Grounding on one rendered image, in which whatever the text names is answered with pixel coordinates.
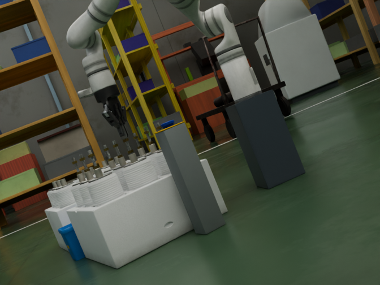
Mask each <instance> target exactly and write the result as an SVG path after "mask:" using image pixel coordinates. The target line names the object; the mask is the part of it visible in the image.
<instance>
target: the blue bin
mask: <svg viewBox="0 0 380 285"><path fill-rule="evenodd" d="M58 232H59V233H60V234H61V235H62V238H63V240H64V242H65V244H66V246H67V248H68V251H69V253H70V255H71V257H72V259H74V260H75V261H78V260H80V259H82V258H84V257H85V254H84V252H83V250H82V248H81V245H80V243H79V240H78V238H77V236H76V234H75V231H74V228H73V226H72V224H71V223H70V224H68V225H66V226H64V227H61V228H59V229H58Z"/></svg>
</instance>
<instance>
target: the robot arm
mask: <svg viewBox="0 0 380 285"><path fill-rule="evenodd" d="M168 1H169V2H170V3H171V4H172V5H173V6H174V7H176V8H177V9H178V10H179V11H180V12H182V13H183V14H184V15H185V16H186V17H187V18H188V19H189V20H190V21H191V22H192V23H193V24H194V25H195V26H196V27H197V28H198V29H199V30H200V32H201V33H202V34H203V35H205V36H206V37H208V38H213V37H215V36H218V35H220V34H222V33H224V38H223V40H222V42H221V43H220V44H219V45H218V46H217V47H216V48H215V50H214V52H215V55H216V57H217V60H218V62H219V65H220V67H221V69H222V72H223V74H224V77H225V79H226V82H227V85H228V87H229V89H230V92H231V94H232V97H233V99H234V102H235V104H237V103H239V102H242V101H245V100H247V99H249V98H252V97H254V96H257V95H259V94H261V93H262V91H261V88H260V86H259V83H258V81H257V78H256V76H255V74H254V71H253V68H252V67H250V66H249V63H248V61H247V58H246V56H245V54H244V51H243V48H242V47H241V43H240V40H239V37H238V34H237V32H236V29H235V26H234V23H233V21H232V17H231V14H230V12H229V10H228V9H227V7H226V6H225V5H224V4H218V5H216V6H214V7H212V8H210V9H208V10H206V11H204V12H201V11H200V0H168ZM119 2H120V0H92V2H91V3H90V5H89V7H88V8H87V10H86V12H85V13H83V14H82V15H81V16H80V17H79V18H78V19H77V20H76V21H75V22H74V23H73V24H72V25H71V26H70V28H69V29H68V32H67V37H66V38H67V43H68V44H69V46H70V47H71V48H73V49H86V53H87V56H86V57H85V58H84V59H83V60H82V64H83V67H84V70H85V73H86V75H87V77H88V80H89V84H90V88H88V89H84V90H81V91H79V92H78V93H77V94H78V96H79V98H85V97H91V96H95V98H96V101H97V103H102V104H103V108H104V111H103V112H102V113H101V114H102V116H103V117H104V118H105V119H106V120H107V121H108V123H109V124H110V125H111V126H112V127H113V126H114V127H115V128H117V131H118V134H119V136H120V138H121V139H123V138H126V137H128V136H129V133H128V131H127V129H126V126H125V122H126V121H127V116H126V107H125V106H121V104H120V102H119V101H118V99H117V96H119V95H120V92H119V89H118V87H117V85H116V82H115V80H114V77H113V75H112V74H111V72H110V70H109V68H108V65H107V63H106V61H105V58H104V55H103V47H102V40H101V36H100V34H99V32H98V29H100V28H102V27H104V26H105V25H106V24H107V22H108V21H109V20H110V18H111V17H112V15H113V14H114V12H115V11H116V9H117V7H118V4H119Z"/></svg>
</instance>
